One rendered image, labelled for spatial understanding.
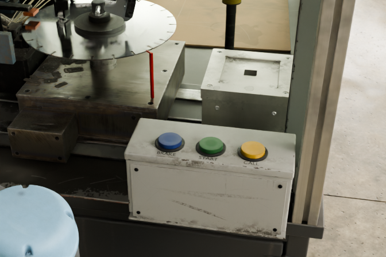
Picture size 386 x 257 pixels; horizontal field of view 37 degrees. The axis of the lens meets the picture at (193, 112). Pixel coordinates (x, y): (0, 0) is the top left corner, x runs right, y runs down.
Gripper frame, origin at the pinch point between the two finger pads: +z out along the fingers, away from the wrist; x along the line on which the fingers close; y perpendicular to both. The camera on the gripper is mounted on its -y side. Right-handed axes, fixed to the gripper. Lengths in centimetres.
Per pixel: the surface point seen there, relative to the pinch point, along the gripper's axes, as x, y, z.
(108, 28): 2.2, 3.8, 2.5
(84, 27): 2.4, 8.8, 3.6
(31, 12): -2.2, 20.8, 7.9
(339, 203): -3, -91, 95
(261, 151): 34.6, -23.7, -16.4
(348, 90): -79, -118, 132
